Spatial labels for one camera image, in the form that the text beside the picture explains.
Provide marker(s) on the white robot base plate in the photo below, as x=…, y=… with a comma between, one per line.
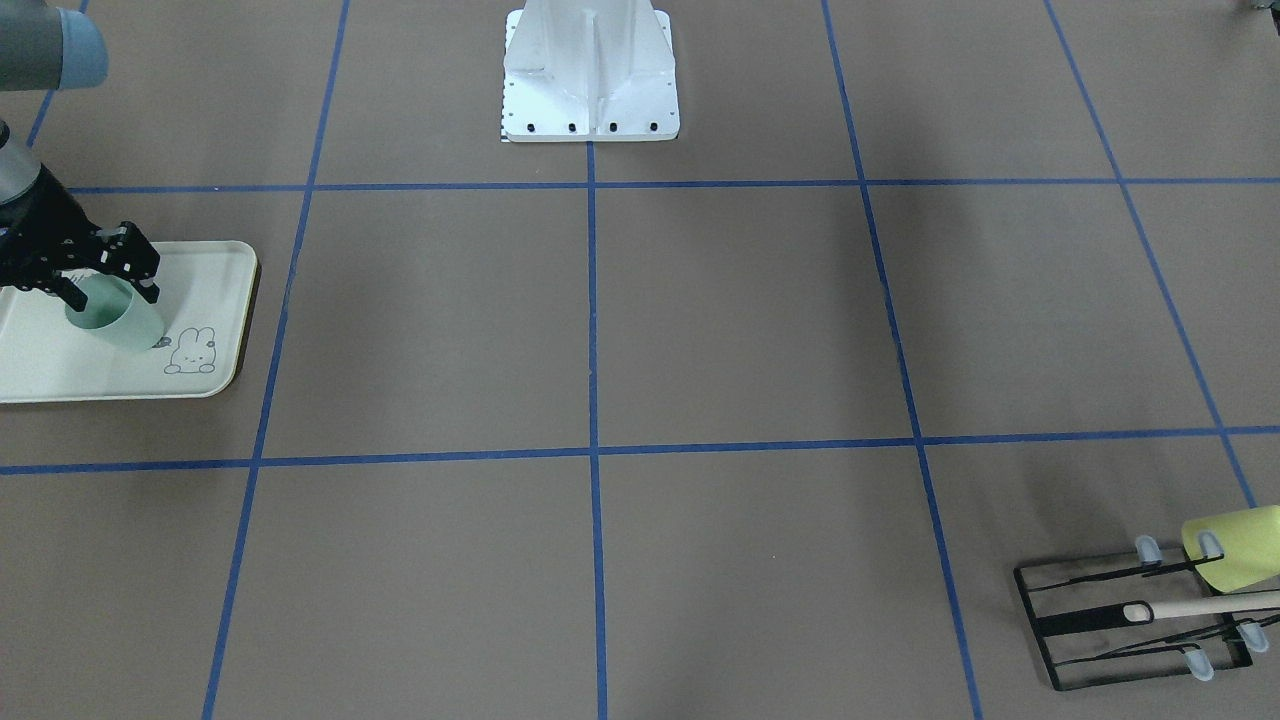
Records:
x=589, y=71

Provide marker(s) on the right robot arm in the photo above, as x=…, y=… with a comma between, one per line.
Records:
x=43, y=48

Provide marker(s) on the cream rabbit tray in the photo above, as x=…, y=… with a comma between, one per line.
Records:
x=187, y=345

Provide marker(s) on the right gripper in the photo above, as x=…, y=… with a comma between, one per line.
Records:
x=52, y=233

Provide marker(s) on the yellow plastic cup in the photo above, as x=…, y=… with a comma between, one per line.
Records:
x=1243, y=547

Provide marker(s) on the green plastic cup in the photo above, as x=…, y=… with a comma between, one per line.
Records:
x=116, y=315

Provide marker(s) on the black wire cup rack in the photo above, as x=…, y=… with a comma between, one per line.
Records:
x=1146, y=614

